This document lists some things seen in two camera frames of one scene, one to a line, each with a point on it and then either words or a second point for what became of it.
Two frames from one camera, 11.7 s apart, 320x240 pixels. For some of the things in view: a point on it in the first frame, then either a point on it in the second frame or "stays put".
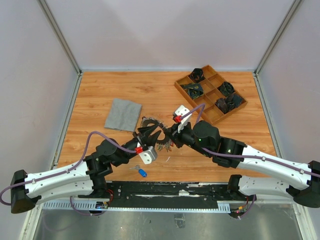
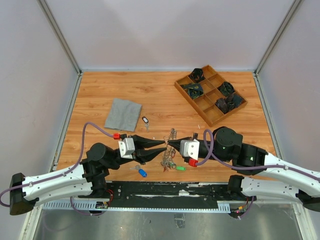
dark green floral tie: x=226 y=88 stays put
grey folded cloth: x=124 y=115 stays put
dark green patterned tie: x=195 y=90 stays put
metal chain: x=166 y=143 → x=168 y=162
